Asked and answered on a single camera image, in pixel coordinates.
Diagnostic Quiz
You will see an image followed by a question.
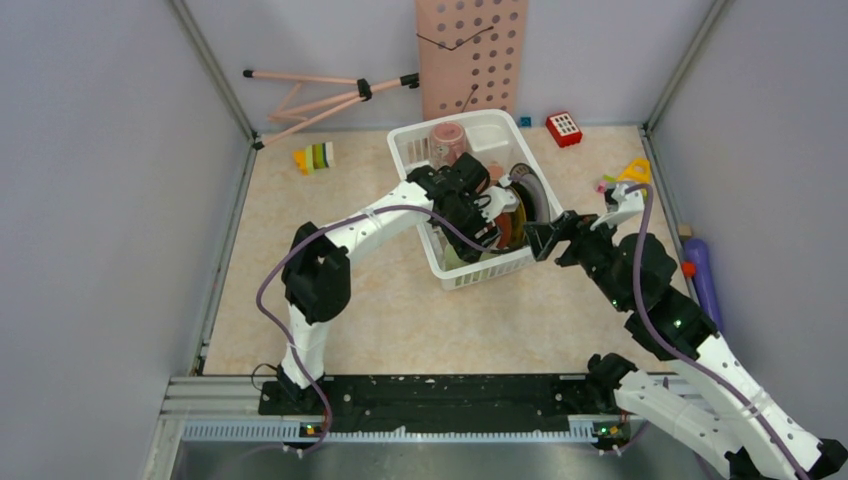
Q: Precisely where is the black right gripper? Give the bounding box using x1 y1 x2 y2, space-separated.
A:
522 208 632 311

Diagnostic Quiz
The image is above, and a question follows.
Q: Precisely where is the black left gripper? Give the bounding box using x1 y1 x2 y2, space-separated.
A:
440 193 502 265

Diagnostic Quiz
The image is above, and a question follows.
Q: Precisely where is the pink ghost mug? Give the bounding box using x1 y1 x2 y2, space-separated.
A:
429 121 468 169

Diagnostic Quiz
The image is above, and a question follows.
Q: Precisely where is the orange saucer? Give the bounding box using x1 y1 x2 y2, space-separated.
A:
495 213 513 250

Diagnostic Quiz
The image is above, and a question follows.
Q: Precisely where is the orange white mug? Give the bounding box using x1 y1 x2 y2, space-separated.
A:
487 164 505 186

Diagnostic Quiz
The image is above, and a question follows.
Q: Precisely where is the green mug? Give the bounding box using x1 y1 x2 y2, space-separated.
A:
444 244 470 271

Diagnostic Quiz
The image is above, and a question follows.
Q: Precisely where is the black plate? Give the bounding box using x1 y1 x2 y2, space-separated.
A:
506 187 527 248

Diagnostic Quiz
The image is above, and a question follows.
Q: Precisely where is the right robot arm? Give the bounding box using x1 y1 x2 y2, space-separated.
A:
524 183 847 479

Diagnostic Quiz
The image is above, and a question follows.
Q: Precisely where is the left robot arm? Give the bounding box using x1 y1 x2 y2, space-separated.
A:
278 154 519 414

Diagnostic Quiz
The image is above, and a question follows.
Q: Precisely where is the white plastic dish rack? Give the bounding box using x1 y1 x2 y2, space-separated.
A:
387 109 563 291

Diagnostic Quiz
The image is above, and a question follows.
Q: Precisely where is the yellow green toy triangle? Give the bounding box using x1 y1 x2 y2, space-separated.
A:
602 158 652 184

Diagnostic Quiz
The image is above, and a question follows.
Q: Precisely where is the small wooden block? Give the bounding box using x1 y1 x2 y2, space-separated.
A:
677 224 694 242

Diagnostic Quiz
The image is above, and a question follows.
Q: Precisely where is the red toy block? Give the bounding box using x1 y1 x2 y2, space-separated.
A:
545 111 583 148

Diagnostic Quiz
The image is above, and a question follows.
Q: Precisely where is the striped toy block stack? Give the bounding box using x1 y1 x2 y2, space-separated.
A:
293 142 336 176

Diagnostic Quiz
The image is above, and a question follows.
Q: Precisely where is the pink perforated board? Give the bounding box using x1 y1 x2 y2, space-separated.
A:
414 0 529 120

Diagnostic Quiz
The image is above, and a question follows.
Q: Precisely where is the pink tripod stand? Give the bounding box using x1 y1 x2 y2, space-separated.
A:
242 69 420 151

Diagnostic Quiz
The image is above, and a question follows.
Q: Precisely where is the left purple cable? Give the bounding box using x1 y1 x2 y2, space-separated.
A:
255 203 505 458

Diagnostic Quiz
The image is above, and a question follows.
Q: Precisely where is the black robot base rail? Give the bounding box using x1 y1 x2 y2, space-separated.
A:
258 374 644 451

